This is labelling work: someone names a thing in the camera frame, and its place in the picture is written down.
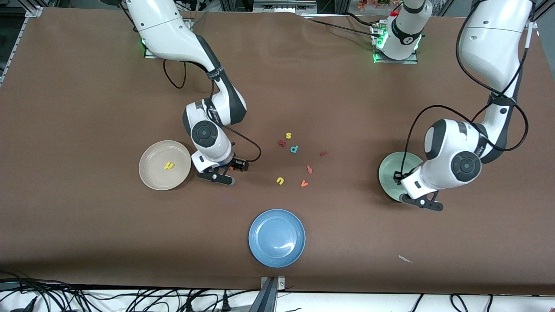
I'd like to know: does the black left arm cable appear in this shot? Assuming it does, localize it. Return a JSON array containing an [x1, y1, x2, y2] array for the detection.
[[395, 0, 536, 180]]

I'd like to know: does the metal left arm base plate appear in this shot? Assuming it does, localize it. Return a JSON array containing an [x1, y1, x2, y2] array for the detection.
[[372, 50, 419, 65]]

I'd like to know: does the beige brown round plate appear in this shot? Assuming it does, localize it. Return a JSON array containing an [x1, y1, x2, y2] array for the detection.
[[138, 140, 192, 191]]

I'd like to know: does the blue round plate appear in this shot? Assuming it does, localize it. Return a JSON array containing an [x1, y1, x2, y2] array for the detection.
[[248, 209, 306, 268]]

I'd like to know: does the black floor cable bundle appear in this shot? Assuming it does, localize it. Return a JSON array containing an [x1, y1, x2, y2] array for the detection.
[[0, 270, 261, 312]]

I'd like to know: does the green round plate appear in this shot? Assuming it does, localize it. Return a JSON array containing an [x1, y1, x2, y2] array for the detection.
[[379, 152, 425, 202]]

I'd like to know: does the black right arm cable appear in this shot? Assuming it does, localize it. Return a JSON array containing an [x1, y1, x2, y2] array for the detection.
[[163, 58, 262, 163]]

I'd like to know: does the black cable on table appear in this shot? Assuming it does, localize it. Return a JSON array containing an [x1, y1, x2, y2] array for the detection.
[[304, 12, 382, 39]]

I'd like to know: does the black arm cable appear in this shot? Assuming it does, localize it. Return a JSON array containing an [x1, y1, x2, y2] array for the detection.
[[395, 0, 536, 180], [163, 58, 262, 163]]

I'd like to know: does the grey electronics box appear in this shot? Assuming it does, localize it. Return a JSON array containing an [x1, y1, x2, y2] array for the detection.
[[253, 0, 318, 13]]

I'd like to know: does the silver mount bracket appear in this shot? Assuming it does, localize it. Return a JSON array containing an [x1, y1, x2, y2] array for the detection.
[[260, 276, 287, 290]]

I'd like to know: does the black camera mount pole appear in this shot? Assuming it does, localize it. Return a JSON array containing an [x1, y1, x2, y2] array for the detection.
[[248, 277, 279, 312]]

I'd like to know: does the brown table cover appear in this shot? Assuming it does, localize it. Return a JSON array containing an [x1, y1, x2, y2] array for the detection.
[[0, 6, 555, 296]]

